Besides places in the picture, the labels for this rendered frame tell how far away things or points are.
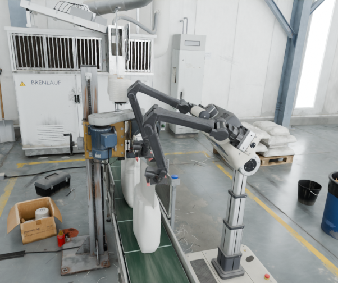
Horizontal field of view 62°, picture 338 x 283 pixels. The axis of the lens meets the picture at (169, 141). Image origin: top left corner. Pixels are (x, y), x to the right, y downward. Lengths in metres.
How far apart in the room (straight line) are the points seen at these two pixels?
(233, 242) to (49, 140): 3.76
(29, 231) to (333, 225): 3.18
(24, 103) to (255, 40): 5.18
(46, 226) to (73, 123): 2.33
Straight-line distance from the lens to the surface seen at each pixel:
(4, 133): 6.39
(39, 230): 3.26
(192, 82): 6.12
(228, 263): 2.39
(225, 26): 7.04
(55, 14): 4.62
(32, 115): 5.15
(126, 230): 2.63
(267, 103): 7.88
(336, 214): 3.62
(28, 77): 5.04
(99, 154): 2.18
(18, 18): 5.89
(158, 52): 5.44
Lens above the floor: 1.93
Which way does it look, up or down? 19 degrees down
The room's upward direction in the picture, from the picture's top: 3 degrees clockwise
